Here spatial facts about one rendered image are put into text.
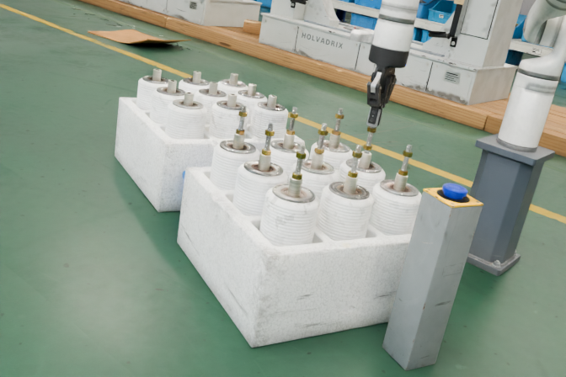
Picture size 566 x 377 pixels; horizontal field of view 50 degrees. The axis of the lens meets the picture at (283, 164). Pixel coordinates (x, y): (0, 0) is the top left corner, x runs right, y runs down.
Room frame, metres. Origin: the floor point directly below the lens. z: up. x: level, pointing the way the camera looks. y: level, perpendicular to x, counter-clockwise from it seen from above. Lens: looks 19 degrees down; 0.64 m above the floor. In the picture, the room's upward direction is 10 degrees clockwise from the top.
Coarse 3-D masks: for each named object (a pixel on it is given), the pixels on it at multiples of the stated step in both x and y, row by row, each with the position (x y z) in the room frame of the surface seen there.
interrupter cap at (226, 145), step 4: (228, 140) 1.21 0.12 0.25; (232, 140) 1.21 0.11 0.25; (220, 144) 1.17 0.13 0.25; (224, 144) 1.18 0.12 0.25; (228, 144) 1.18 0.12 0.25; (232, 144) 1.19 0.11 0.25; (244, 144) 1.20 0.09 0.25; (248, 144) 1.21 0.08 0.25; (224, 148) 1.15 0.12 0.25; (228, 148) 1.16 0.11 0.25; (232, 148) 1.17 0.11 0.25; (244, 148) 1.18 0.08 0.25; (248, 148) 1.18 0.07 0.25; (252, 148) 1.18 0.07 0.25; (236, 152) 1.14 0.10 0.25; (240, 152) 1.14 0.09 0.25; (244, 152) 1.15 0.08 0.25; (248, 152) 1.15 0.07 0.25; (252, 152) 1.16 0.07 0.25
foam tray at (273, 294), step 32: (192, 192) 1.16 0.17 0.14; (224, 192) 1.10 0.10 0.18; (192, 224) 1.14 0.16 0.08; (224, 224) 1.02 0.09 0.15; (256, 224) 1.00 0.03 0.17; (192, 256) 1.12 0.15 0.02; (224, 256) 1.00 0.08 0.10; (256, 256) 0.90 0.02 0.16; (288, 256) 0.89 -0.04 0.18; (320, 256) 0.93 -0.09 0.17; (352, 256) 0.96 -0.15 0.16; (384, 256) 1.00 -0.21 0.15; (224, 288) 0.99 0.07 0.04; (256, 288) 0.89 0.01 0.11; (288, 288) 0.90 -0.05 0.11; (320, 288) 0.94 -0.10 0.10; (352, 288) 0.97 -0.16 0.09; (384, 288) 1.01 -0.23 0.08; (256, 320) 0.88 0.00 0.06; (288, 320) 0.91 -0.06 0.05; (320, 320) 0.94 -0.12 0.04; (352, 320) 0.98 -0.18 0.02; (384, 320) 1.02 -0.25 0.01
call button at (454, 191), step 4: (444, 184) 0.94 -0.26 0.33; (448, 184) 0.94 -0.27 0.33; (452, 184) 0.95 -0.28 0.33; (456, 184) 0.95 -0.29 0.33; (444, 188) 0.93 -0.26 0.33; (448, 188) 0.92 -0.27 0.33; (452, 188) 0.92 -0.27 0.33; (456, 188) 0.93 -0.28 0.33; (460, 188) 0.93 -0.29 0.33; (464, 188) 0.93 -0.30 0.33; (444, 192) 0.93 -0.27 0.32; (448, 192) 0.92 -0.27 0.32; (452, 192) 0.92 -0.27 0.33; (456, 192) 0.92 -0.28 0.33; (460, 192) 0.92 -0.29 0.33; (464, 192) 0.92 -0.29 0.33; (448, 196) 0.92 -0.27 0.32; (452, 196) 0.92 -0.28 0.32; (456, 196) 0.92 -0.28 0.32; (460, 196) 0.92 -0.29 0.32; (464, 196) 0.92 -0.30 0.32
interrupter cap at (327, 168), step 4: (304, 160) 1.17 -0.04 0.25; (308, 160) 1.17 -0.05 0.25; (304, 164) 1.14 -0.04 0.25; (308, 164) 1.15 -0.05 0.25; (324, 164) 1.16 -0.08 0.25; (328, 164) 1.16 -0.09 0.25; (304, 168) 1.11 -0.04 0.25; (308, 168) 1.12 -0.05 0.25; (312, 168) 1.13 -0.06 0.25; (324, 168) 1.14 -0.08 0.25; (328, 168) 1.14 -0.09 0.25; (332, 168) 1.15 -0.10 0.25; (308, 172) 1.11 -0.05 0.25; (312, 172) 1.11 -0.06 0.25; (316, 172) 1.10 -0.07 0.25; (320, 172) 1.11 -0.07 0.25; (324, 172) 1.12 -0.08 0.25; (328, 172) 1.12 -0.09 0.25; (332, 172) 1.12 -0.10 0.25
